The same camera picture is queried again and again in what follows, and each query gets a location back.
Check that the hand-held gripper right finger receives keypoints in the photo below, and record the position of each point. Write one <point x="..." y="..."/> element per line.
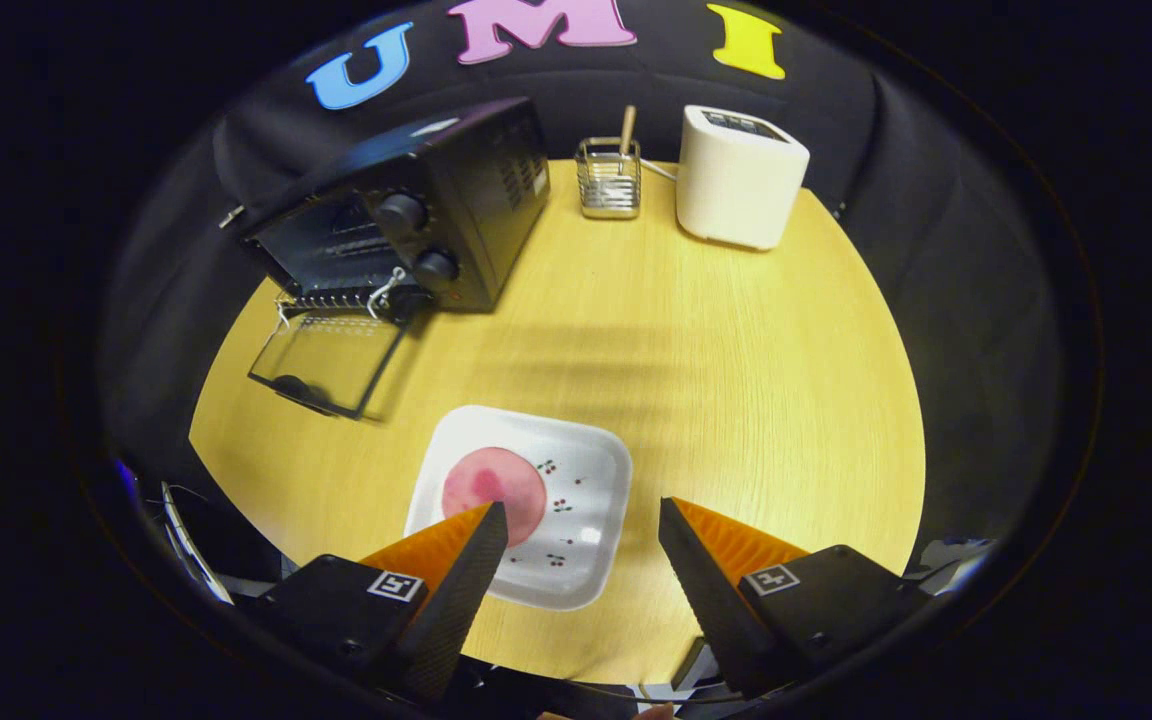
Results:
<point x="711" y="600"/>

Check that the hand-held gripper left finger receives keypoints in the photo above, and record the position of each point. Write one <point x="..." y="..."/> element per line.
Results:
<point x="461" y="600"/>

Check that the pink round food slice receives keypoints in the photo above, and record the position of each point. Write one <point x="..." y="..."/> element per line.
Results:
<point x="496" y="485"/>

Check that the white square cherry-print plate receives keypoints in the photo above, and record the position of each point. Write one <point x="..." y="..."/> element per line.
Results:
<point x="586" y="480"/>

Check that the black toaster oven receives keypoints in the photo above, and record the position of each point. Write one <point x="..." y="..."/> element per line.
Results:
<point x="476" y="190"/>

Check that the white countertop appliance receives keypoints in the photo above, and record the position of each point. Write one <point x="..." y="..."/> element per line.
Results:
<point x="736" y="190"/>

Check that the silver cloth clip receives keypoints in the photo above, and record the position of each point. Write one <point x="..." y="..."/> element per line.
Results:
<point x="231" y="216"/>

